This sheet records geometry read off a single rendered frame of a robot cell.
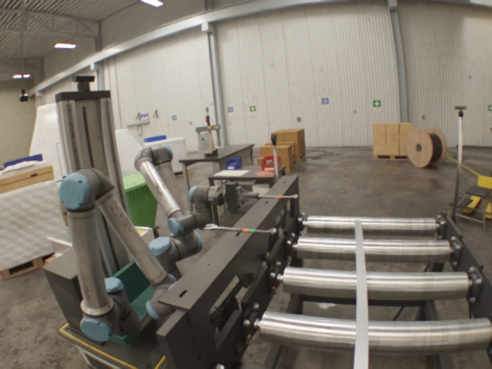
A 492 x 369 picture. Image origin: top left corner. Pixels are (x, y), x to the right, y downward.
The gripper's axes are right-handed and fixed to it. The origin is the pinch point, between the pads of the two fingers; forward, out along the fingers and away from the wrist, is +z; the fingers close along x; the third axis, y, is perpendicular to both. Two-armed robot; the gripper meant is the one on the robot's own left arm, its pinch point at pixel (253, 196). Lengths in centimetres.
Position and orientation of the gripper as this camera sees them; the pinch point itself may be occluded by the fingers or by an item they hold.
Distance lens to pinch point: 127.9
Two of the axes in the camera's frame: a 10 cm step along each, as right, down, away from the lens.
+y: 3.6, -2.7, 8.9
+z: 9.3, 0.1, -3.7
